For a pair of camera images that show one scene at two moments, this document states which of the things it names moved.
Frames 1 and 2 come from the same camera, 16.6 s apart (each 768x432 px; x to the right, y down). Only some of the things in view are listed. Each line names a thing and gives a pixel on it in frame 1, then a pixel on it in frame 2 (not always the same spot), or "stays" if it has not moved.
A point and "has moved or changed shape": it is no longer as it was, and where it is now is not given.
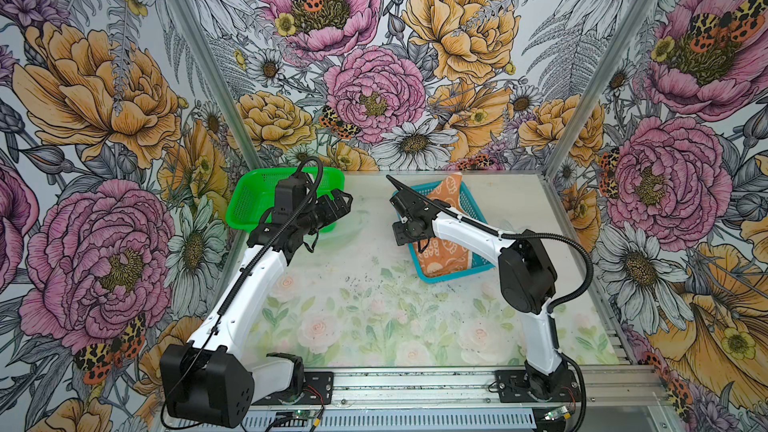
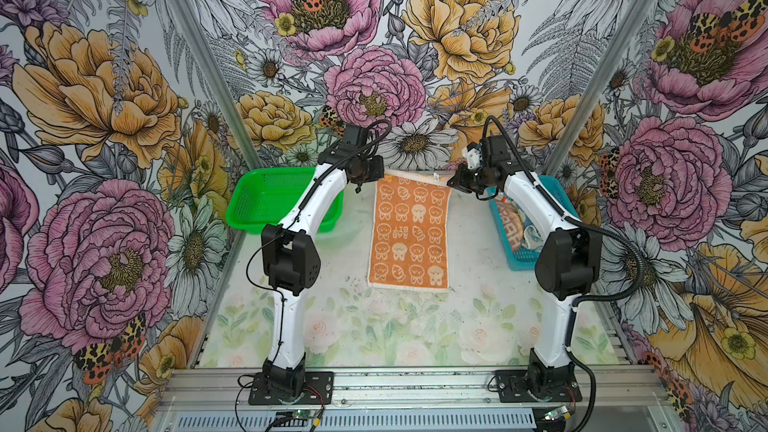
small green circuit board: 303,414 stays
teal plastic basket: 469,207 -> 519,260
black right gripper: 401,236 -> 461,181
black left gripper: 344,208 -> 376,171
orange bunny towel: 443,257 has moved or changed shape
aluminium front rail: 598,388 stays
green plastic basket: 253,193 stays
